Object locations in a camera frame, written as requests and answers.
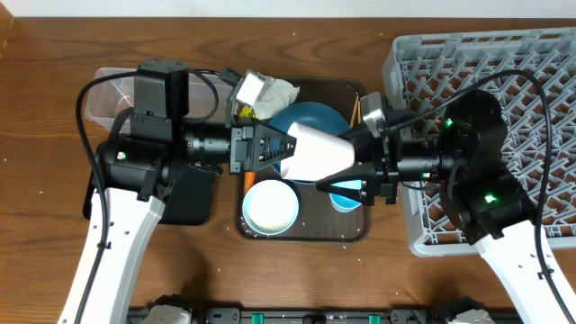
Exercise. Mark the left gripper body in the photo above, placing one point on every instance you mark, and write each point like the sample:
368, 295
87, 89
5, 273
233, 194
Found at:
238, 149

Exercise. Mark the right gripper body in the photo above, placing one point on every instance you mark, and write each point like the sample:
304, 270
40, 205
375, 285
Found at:
388, 168

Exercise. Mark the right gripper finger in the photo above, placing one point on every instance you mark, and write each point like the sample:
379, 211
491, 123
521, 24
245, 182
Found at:
364, 172
360, 130

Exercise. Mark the blue-inside white cup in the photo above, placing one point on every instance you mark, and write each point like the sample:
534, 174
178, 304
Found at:
341, 203

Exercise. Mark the wooden chopstick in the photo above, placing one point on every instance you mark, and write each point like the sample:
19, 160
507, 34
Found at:
353, 119

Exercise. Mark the yellow green snack wrapper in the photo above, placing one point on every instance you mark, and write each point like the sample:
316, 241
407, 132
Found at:
247, 116

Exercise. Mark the large blue bowl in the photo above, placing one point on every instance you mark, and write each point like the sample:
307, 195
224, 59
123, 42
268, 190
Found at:
316, 115

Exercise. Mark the pink-inside white cup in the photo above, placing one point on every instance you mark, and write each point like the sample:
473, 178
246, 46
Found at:
317, 155

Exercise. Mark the white napkin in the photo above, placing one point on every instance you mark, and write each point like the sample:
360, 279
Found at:
277, 97

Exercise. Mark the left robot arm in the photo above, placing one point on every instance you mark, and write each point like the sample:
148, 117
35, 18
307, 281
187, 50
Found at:
110, 262

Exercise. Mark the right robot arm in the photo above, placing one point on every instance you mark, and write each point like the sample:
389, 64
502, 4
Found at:
478, 194

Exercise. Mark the grey dishwasher rack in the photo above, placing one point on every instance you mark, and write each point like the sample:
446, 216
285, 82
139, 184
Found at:
423, 71

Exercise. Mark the orange carrot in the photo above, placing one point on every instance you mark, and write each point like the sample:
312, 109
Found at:
249, 181

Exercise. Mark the light blue rice bowl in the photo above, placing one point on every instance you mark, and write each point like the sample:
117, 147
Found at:
270, 207

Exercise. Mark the black plastic tray bin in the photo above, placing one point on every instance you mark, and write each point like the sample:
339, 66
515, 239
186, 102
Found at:
165, 191

